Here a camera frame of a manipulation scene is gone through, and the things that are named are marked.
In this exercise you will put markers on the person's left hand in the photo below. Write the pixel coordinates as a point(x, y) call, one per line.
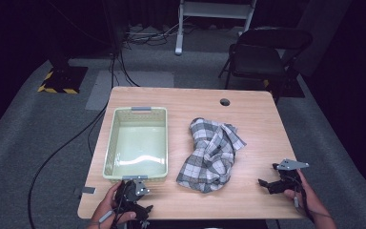
point(108, 206)

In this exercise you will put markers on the white metal stand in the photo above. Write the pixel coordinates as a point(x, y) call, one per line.
point(216, 11)

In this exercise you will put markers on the black base with hazard stripes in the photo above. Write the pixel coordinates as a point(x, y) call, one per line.
point(65, 79)

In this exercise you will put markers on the black folding chair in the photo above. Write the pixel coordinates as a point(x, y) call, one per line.
point(257, 60)

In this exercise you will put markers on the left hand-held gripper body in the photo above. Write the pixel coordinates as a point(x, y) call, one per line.
point(127, 195)

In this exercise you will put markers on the grey white plaid cloth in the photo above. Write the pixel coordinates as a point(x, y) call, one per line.
point(209, 156)

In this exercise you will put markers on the person's right hand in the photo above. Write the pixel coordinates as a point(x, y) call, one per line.
point(311, 198)

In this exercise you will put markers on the pale green plastic basket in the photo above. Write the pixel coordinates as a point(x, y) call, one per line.
point(139, 143)

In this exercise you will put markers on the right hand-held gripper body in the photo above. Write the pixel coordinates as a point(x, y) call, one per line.
point(289, 178)

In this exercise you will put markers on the grey leaning board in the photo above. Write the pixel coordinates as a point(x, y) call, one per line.
point(324, 31)

